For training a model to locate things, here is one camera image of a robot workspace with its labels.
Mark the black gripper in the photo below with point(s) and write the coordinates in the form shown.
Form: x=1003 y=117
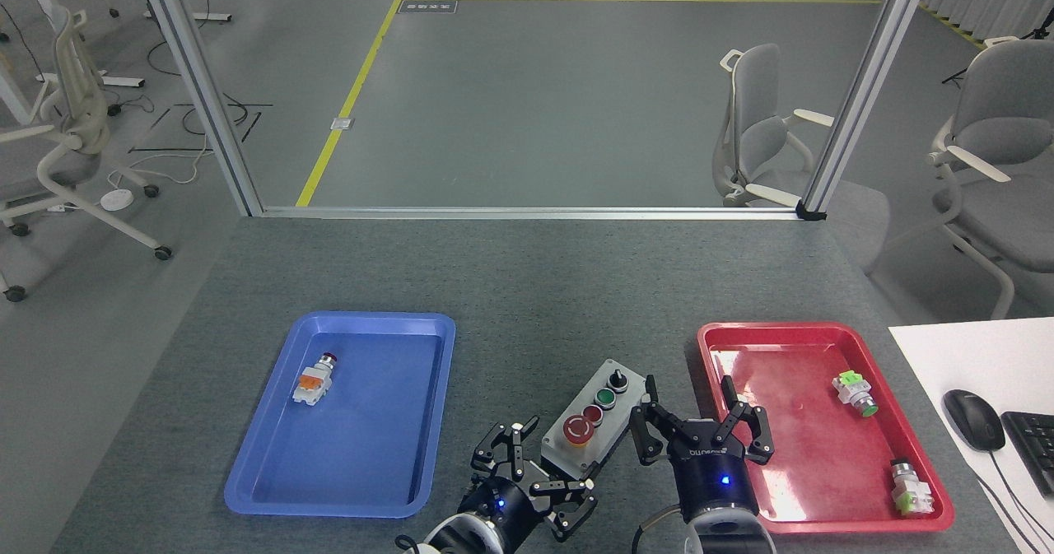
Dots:
x=500 y=509
x=715 y=476

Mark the grey control box with buttons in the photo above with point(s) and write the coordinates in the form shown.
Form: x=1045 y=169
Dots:
x=593 y=410

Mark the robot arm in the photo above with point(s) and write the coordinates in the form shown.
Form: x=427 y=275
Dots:
x=461 y=533
x=729 y=533

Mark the red plastic tray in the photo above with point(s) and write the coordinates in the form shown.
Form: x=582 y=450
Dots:
x=832 y=447

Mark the blue plastic tray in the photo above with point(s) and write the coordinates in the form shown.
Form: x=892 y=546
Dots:
x=362 y=439

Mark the black computer mouse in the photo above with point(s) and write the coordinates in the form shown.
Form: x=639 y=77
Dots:
x=973 y=419

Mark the white desk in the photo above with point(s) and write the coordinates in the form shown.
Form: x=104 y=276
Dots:
x=963 y=356

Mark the grey office chair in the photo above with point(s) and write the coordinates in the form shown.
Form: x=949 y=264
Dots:
x=74 y=134
x=1009 y=126
x=762 y=126

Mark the black keyboard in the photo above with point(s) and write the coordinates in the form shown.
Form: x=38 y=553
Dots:
x=1033 y=451

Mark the silver floor socket plate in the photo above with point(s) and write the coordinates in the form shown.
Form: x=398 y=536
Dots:
x=342 y=123

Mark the black tripod stand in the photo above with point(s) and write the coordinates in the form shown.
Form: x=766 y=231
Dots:
x=959 y=71

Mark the white round power hub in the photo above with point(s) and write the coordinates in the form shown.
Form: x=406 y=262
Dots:
x=117 y=199

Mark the white desk foot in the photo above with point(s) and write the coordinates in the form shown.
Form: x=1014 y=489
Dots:
x=206 y=16
x=115 y=81

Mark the green push button switch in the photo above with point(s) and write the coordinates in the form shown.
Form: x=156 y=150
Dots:
x=853 y=393

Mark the silver push button switch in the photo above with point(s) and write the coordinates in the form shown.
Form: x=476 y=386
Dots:
x=910 y=488

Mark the red push button switch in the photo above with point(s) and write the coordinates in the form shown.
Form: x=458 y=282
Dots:
x=313 y=383

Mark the silver aluminium rail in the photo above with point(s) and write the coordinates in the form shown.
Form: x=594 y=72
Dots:
x=527 y=212

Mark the silver aluminium post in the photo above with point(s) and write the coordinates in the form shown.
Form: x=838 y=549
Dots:
x=865 y=93
x=202 y=93

